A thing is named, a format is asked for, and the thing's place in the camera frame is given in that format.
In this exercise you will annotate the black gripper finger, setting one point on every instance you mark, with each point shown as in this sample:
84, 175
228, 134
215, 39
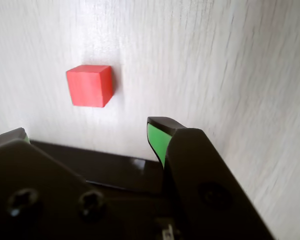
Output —
40, 187

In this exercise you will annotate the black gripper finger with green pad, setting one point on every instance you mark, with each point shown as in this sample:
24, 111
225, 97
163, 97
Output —
202, 175

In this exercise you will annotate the red cube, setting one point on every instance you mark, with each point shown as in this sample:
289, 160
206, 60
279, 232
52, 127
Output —
88, 87

